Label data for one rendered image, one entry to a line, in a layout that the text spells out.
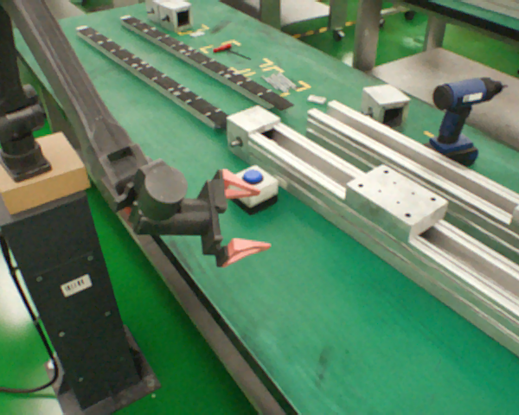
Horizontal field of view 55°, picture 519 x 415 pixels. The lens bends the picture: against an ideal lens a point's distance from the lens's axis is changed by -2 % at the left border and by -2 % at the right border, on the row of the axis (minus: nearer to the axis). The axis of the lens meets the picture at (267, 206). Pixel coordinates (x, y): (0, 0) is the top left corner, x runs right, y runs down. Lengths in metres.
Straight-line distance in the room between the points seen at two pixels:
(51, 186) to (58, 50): 0.47
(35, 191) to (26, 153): 0.09
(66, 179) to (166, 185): 0.57
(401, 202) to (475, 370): 0.31
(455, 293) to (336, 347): 0.23
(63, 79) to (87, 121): 0.07
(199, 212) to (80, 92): 0.24
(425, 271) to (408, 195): 0.14
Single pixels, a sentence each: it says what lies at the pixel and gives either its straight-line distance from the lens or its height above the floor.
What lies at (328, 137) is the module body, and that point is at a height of 0.83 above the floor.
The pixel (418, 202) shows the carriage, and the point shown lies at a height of 0.90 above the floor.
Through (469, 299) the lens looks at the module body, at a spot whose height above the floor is 0.83.
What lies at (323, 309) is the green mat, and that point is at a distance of 0.92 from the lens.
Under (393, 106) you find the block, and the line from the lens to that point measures 1.39.
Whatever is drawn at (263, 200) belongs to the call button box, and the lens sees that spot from 1.10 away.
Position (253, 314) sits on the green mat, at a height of 0.78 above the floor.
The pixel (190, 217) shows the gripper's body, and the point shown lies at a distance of 0.75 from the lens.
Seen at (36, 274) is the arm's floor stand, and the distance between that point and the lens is 1.33.
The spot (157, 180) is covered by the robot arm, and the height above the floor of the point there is 1.09.
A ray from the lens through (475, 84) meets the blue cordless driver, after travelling 1.25.
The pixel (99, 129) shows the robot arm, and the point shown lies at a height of 1.12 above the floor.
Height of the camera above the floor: 1.48
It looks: 39 degrees down
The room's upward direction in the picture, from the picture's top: straight up
